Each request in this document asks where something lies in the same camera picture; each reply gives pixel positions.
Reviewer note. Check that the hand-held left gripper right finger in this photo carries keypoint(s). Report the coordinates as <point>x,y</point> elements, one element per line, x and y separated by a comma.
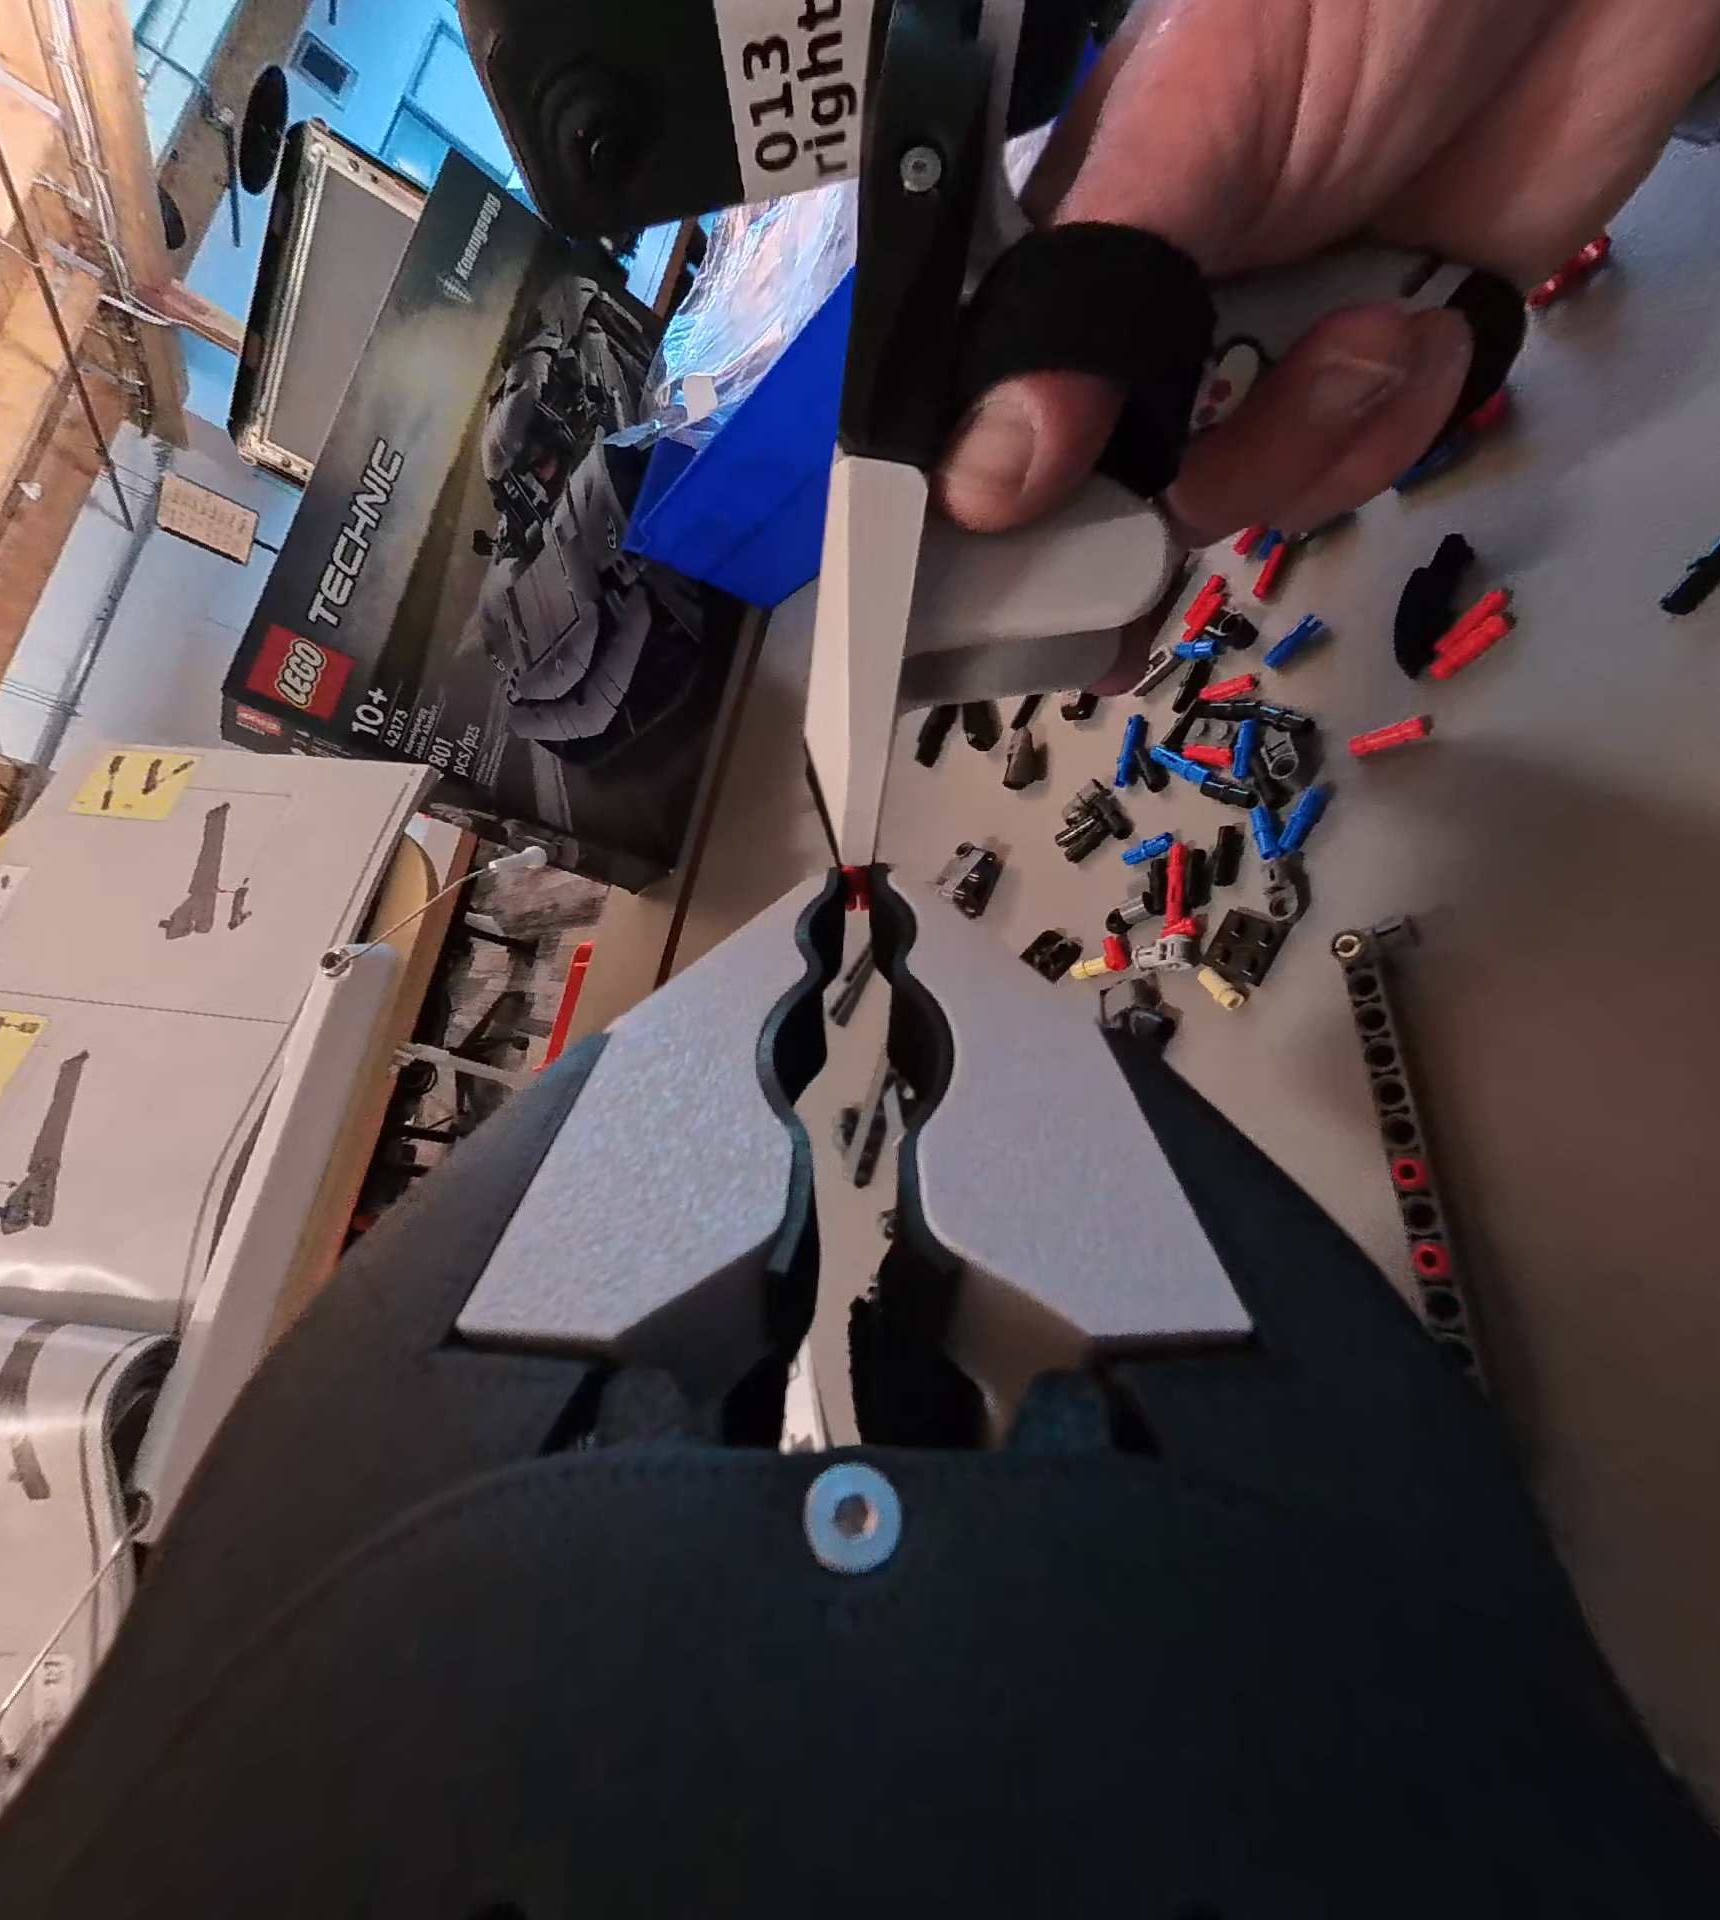
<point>1084,1200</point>

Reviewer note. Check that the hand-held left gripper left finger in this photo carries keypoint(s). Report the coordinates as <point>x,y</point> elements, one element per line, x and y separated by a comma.
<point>620,1200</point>

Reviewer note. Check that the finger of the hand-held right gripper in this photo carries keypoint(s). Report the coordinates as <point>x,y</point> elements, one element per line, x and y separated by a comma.
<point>869,631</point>

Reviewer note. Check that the black long lego beam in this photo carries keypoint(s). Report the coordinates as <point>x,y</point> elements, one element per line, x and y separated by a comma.
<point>1384,1081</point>

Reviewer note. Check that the pile of lego pieces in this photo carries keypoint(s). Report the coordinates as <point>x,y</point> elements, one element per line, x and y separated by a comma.
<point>1302,818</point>

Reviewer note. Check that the black lego set box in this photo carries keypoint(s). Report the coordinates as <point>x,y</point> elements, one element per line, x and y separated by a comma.
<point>394,494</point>

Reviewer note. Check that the black lego connector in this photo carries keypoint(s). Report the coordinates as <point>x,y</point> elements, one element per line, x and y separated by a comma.
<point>1715,567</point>

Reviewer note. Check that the person's right hand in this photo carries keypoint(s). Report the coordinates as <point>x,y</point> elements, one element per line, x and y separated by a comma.
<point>1370,135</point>

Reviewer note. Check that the blue plastic bin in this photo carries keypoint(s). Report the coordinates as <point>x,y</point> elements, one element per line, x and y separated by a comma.
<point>741,511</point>

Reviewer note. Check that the clear plastic bag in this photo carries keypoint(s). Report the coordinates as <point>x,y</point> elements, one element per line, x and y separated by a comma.
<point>770,285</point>

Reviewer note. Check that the silver equipment case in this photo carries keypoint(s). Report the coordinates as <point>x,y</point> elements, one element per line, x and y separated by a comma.
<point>334,285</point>

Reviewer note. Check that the black pendant lamp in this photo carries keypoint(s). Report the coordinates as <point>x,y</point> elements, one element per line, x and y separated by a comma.
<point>268,128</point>

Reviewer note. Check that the instruction booklet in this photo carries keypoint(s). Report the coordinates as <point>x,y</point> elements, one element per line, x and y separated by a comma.
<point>125,930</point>

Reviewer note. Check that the wall sign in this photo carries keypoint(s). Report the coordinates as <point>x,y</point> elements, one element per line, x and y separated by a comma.
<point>209,520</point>

